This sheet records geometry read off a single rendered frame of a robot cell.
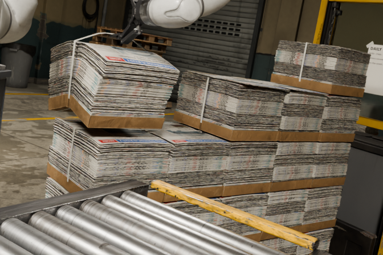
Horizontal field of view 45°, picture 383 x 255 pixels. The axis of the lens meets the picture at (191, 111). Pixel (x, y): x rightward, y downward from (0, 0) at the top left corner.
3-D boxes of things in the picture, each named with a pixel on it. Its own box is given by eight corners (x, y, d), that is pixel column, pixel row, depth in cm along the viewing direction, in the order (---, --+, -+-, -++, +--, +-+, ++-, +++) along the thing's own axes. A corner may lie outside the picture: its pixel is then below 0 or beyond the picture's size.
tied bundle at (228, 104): (171, 120, 211) (180, 70, 208) (218, 122, 230) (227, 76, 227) (229, 142, 183) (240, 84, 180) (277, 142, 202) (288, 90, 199)
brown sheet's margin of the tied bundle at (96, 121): (67, 106, 156) (70, 94, 154) (139, 109, 174) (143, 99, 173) (87, 128, 145) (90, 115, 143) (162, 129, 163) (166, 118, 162)
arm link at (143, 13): (146, 23, 140) (135, 24, 145) (170, 28, 146) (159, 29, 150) (150, -8, 140) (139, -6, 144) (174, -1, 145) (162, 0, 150)
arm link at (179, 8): (152, 33, 142) (184, 20, 149) (183, 33, 130) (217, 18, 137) (141, -1, 138) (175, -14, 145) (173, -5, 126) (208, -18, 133)
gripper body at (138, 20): (141, -5, 144) (126, -2, 152) (138, 23, 145) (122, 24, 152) (161, 0, 149) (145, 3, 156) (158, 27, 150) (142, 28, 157)
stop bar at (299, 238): (157, 186, 121) (158, 179, 121) (318, 247, 98) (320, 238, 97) (149, 188, 118) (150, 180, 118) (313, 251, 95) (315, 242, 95)
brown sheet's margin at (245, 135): (172, 119, 211) (174, 110, 210) (218, 121, 229) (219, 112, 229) (230, 140, 182) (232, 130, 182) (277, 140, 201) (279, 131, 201)
